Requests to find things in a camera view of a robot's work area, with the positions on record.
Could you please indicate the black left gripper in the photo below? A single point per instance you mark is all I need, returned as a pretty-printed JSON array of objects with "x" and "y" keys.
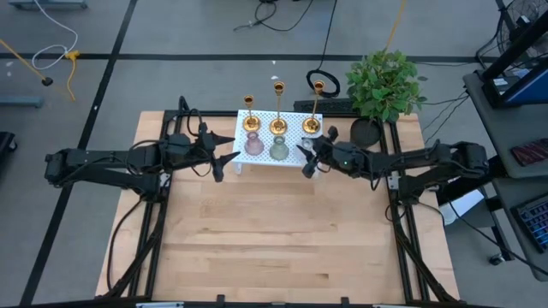
[{"x": 188, "y": 149}]

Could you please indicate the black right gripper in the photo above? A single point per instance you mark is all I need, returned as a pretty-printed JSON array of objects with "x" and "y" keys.
[{"x": 342, "y": 158}]

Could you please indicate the clear ribbed glass candle holder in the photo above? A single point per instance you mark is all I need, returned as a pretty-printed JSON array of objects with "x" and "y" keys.
[{"x": 307, "y": 143}]

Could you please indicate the tall gold candlestick holder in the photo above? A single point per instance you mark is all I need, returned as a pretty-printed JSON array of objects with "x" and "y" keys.
[
  {"x": 278, "y": 126},
  {"x": 311, "y": 125}
]

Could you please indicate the pink ribbed glass candle holder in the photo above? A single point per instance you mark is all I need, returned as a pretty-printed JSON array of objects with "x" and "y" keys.
[{"x": 254, "y": 145}]

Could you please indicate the green ribbed glass candle holder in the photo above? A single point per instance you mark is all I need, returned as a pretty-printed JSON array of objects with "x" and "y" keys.
[{"x": 279, "y": 149}]

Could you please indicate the short gold candlestick holder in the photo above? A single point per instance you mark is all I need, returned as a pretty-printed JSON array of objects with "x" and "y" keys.
[{"x": 251, "y": 124}]

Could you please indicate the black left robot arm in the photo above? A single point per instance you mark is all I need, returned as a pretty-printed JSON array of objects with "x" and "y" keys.
[{"x": 107, "y": 164}]

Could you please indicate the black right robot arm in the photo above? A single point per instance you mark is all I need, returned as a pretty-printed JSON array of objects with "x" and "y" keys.
[{"x": 428, "y": 160}]

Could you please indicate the white perforated metal shelf rack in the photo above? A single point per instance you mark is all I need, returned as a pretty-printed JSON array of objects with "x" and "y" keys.
[{"x": 264, "y": 120}]

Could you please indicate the green potted plant black pot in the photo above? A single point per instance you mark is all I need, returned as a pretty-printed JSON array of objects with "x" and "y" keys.
[{"x": 381, "y": 85}]

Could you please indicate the grey side desk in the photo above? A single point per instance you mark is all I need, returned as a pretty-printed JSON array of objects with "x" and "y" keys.
[{"x": 492, "y": 128}]

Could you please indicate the blue laptop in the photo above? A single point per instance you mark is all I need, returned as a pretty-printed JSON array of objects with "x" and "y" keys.
[{"x": 531, "y": 87}]

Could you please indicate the backlit keyboard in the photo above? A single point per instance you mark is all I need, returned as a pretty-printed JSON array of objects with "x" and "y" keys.
[{"x": 533, "y": 222}]

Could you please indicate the black floor fan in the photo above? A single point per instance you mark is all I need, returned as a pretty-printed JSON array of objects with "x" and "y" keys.
[{"x": 526, "y": 17}]

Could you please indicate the black aluminium rig frame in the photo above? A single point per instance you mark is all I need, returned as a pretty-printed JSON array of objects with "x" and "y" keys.
[{"x": 159, "y": 231}]

